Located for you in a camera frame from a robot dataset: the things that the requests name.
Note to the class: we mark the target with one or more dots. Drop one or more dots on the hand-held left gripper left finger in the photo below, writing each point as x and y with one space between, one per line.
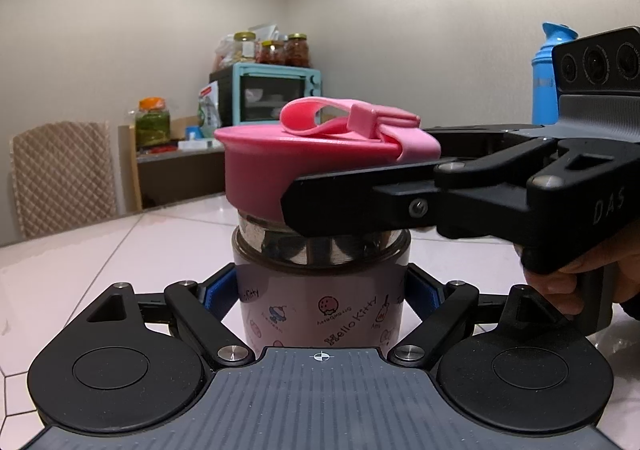
217 292

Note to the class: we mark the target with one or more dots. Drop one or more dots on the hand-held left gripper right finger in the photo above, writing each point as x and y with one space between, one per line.
422 291

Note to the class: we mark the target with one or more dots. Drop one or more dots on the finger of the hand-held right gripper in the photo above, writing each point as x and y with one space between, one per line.
485 140
350 205

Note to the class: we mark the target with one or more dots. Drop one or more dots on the pink printed steel bottle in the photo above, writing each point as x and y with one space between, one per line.
300 310

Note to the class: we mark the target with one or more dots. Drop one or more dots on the person's right hand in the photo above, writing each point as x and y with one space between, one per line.
625 270

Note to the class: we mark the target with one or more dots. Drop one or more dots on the blue thermos flask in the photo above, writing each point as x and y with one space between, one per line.
542 95

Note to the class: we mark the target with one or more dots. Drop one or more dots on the wooden side shelf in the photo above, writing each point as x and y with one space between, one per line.
175 175

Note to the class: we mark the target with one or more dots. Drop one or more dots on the flat white box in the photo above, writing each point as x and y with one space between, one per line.
197 145

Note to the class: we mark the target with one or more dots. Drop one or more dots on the teal toaster oven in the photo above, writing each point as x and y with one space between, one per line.
275 71

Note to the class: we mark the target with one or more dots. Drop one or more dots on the small red item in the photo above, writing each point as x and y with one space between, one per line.
159 149

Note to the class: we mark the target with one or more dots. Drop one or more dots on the small blue box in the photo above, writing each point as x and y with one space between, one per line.
192 133

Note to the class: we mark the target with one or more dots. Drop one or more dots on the white green snack package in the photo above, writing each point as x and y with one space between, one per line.
209 112

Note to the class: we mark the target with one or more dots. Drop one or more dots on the small glass jar red contents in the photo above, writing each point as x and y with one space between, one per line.
271 54

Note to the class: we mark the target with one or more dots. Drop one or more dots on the green pickle jar orange lid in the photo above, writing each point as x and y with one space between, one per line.
152 125

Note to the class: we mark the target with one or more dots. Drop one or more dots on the glass jar with pale contents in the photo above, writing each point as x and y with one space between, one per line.
244 49

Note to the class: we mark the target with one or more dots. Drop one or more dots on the beige quilted chair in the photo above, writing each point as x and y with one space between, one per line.
62 180

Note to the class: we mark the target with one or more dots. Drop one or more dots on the white paper bag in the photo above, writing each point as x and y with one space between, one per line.
264 31

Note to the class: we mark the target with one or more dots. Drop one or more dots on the clear plastic snack bag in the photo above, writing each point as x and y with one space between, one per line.
224 54

